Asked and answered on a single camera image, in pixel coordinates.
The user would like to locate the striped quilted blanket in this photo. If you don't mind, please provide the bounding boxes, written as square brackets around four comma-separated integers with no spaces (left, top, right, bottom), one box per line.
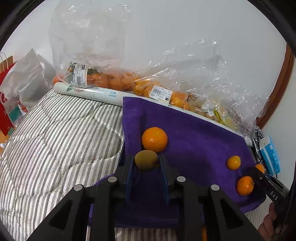
[1,91,269,240]

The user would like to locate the small yellow-green fruit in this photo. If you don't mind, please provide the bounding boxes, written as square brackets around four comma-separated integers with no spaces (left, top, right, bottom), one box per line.
[134,150,159,171]

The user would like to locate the brown wooden door frame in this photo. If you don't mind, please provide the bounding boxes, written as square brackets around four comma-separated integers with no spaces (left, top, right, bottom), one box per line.
[256,44,295,129]

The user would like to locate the small kumquat on cloth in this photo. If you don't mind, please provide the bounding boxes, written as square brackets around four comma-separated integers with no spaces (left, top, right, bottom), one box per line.
[226,155,241,170]

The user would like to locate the white rolled paper tube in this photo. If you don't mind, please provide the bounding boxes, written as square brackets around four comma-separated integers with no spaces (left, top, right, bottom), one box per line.
[54,82,253,147]

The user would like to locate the blue white tissue pack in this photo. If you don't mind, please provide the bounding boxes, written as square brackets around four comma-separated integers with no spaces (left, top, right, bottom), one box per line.
[259,135,281,176]

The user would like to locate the right plastic bag yellow fruit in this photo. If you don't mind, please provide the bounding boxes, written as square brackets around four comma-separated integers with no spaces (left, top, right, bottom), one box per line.
[185,39,268,140]

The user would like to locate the large orange mandarin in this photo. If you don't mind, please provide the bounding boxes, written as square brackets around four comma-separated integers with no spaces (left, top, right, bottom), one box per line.
[142,127,168,153]

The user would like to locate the person's right hand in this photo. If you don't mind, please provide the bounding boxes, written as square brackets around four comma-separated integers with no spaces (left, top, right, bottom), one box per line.
[258,202,287,241]

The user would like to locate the left plastic bag of mandarins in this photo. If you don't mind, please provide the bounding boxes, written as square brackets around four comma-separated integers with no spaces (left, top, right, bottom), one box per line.
[49,1,137,91]

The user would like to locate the red paper bag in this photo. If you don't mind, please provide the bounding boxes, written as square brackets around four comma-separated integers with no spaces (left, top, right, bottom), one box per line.
[1,52,28,137]

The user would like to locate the purple knitted cloth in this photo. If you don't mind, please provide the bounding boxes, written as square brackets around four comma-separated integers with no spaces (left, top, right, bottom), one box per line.
[87,96,266,229]

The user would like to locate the middle plastic bag of kumquats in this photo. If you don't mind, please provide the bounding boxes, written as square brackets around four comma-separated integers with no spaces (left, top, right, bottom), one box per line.
[132,42,225,108]

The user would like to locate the small orange on cloth edge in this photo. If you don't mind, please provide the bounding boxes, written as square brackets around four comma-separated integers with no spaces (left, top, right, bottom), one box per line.
[236,176,254,196]

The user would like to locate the grey plastic bag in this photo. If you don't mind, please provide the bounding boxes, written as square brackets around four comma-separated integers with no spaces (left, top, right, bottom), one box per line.
[1,49,56,111]

